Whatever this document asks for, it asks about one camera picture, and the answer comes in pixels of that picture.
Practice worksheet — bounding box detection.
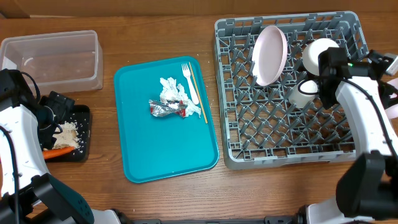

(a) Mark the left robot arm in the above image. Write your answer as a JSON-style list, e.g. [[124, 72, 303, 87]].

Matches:
[[1, 91, 95, 223]]

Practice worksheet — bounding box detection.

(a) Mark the rice and peanut shells pile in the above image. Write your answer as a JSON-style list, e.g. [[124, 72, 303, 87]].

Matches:
[[52, 122, 81, 149]]

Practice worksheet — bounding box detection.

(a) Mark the silver red snack wrapper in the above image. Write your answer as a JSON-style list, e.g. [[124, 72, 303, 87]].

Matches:
[[149, 100, 187, 117]]

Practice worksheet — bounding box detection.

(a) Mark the white plastic fork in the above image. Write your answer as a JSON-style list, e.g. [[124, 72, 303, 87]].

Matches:
[[182, 63, 199, 105]]

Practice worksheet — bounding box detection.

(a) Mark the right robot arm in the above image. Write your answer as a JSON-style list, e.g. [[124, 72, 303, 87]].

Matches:
[[296, 47, 397, 223]]

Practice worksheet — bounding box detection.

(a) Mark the orange carrot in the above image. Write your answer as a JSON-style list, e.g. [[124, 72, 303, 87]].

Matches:
[[42, 146, 75, 160]]

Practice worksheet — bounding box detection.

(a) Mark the white paper cup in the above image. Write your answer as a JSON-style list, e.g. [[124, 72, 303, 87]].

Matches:
[[288, 80, 318, 109]]

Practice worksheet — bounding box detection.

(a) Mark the white round plate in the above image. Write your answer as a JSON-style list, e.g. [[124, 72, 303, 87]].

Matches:
[[251, 26, 287, 86]]

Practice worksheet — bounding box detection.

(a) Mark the clear plastic bin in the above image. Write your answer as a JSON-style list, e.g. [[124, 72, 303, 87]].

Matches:
[[1, 30, 104, 95]]

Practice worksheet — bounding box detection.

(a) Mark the teal serving tray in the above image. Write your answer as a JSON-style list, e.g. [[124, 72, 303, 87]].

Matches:
[[114, 56, 220, 184]]

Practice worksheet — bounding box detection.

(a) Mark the white bowl with few peanuts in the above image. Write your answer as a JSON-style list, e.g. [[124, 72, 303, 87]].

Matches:
[[383, 78, 397, 119]]

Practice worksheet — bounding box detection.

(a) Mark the grey dishwasher rack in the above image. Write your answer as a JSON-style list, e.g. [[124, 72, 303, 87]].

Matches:
[[215, 11, 368, 170]]

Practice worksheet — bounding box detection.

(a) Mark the wooden chopstick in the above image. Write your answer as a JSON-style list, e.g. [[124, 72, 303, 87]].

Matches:
[[188, 62, 208, 124]]

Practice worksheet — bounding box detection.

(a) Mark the white tissue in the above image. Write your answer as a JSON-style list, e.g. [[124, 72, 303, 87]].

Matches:
[[160, 77, 201, 118]]

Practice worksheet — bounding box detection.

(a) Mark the white bowl with rice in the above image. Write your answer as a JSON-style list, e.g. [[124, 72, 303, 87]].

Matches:
[[302, 38, 339, 76]]

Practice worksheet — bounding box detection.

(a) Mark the black plastic tray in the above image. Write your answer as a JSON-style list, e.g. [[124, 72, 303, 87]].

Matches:
[[45, 105, 92, 162]]

